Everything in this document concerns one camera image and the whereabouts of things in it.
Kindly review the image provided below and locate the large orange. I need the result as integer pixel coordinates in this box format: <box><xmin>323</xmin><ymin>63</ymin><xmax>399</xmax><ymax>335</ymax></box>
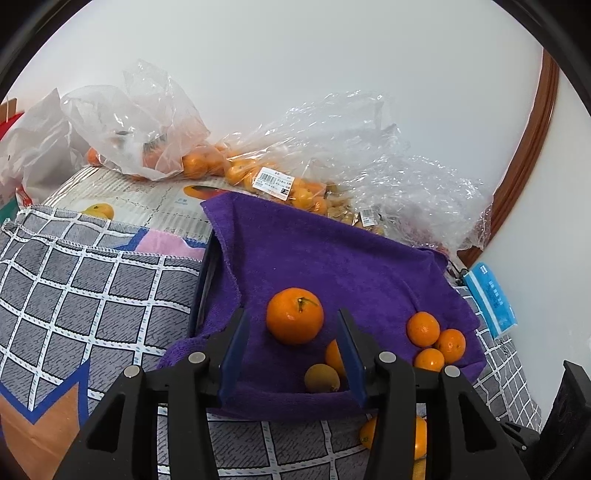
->
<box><xmin>406</xmin><ymin>311</ymin><xmax>441</xmax><ymax>348</ymax></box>

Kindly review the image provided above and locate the grey plaid blanket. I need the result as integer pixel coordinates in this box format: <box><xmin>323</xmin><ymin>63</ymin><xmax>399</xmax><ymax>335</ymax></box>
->
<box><xmin>0</xmin><ymin>205</ymin><xmax>543</xmax><ymax>480</ymax></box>

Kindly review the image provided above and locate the purple towel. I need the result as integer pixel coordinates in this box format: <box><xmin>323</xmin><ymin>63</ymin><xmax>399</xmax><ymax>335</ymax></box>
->
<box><xmin>157</xmin><ymin>191</ymin><xmax>488</xmax><ymax>423</ymax></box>

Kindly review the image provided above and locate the white plastic bag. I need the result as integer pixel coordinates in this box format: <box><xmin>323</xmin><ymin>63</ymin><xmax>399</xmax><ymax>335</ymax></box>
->
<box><xmin>0</xmin><ymin>89</ymin><xmax>90</xmax><ymax>204</ymax></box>

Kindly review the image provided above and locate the labelled clear plastic bag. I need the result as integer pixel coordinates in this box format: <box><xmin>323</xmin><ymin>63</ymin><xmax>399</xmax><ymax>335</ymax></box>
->
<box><xmin>217</xmin><ymin>90</ymin><xmax>411</xmax><ymax>222</ymax></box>

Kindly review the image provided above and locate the brown wooden door frame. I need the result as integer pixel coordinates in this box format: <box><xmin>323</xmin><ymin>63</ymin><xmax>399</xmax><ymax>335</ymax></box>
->
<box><xmin>457</xmin><ymin>46</ymin><xmax>560</xmax><ymax>266</ymax></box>

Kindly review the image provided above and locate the black tray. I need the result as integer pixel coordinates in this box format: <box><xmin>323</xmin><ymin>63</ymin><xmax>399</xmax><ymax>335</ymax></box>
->
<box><xmin>187</xmin><ymin>231</ymin><xmax>221</xmax><ymax>336</ymax></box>

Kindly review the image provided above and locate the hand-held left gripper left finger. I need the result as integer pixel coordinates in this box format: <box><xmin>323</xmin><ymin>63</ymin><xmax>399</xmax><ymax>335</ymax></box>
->
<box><xmin>53</xmin><ymin>308</ymin><xmax>251</xmax><ymax>480</ymax></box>

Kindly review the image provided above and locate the crinkled clear plastic bag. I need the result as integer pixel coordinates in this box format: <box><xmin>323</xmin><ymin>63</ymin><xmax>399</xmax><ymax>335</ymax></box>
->
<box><xmin>353</xmin><ymin>154</ymin><xmax>494</xmax><ymax>254</ymax></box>

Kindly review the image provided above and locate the blue tissue pack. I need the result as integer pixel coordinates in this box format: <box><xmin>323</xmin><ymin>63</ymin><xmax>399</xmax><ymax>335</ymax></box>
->
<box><xmin>463</xmin><ymin>262</ymin><xmax>518</xmax><ymax>340</ymax></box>

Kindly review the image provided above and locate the printed cardboard fruit box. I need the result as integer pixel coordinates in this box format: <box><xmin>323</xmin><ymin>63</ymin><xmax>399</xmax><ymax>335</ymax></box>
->
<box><xmin>44</xmin><ymin>165</ymin><xmax>218</xmax><ymax>243</ymax></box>

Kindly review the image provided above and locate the red paper bag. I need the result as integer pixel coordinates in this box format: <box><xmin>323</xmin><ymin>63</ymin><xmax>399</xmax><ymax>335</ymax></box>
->
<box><xmin>0</xmin><ymin>98</ymin><xmax>24</xmax><ymax>139</ymax></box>

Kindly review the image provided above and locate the pile of bagged oranges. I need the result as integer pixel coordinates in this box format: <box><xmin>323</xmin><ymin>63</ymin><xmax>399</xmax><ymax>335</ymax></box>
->
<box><xmin>87</xmin><ymin>145</ymin><xmax>227</xmax><ymax>181</ymax></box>
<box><xmin>225</xmin><ymin>159</ymin><xmax>329</xmax><ymax>215</ymax></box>

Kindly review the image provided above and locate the yellow-green round fruit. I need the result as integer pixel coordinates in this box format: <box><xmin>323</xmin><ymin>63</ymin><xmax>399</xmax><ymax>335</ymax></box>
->
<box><xmin>304</xmin><ymin>364</ymin><xmax>341</xmax><ymax>394</ymax></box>

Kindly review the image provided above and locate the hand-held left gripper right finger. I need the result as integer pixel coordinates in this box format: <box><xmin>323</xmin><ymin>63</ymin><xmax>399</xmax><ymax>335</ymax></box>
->
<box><xmin>336</xmin><ymin>308</ymin><xmax>532</xmax><ymax>480</ymax></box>

